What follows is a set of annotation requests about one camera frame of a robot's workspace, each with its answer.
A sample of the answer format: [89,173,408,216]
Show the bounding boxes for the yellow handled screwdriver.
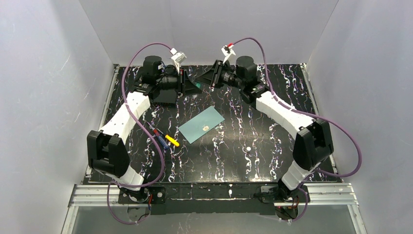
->
[165,135,180,147]

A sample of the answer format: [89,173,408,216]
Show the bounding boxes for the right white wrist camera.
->
[221,43,236,63]

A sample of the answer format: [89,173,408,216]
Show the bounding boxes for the teal paper envelope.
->
[178,106,225,144]

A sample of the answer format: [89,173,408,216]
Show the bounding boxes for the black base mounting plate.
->
[118,182,311,218]

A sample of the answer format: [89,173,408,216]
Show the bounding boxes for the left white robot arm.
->
[87,52,202,191]

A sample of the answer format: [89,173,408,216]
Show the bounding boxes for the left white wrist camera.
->
[170,48,187,74]

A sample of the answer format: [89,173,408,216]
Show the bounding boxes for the purple cable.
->
[106,42,176,226]
[230,37,363,222]

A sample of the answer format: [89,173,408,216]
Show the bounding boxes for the aluminium frame rail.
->
[69,183,359,207]

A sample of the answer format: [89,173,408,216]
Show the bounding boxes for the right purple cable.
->
[230,37,363,222]

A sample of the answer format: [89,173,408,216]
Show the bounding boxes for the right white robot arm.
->
[195,56,334,191]

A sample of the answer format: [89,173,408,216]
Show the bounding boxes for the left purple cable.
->
[106,42,176,226]

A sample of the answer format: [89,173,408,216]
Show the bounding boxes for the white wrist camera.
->
[221,43,236,63]
[170,48,187,74]

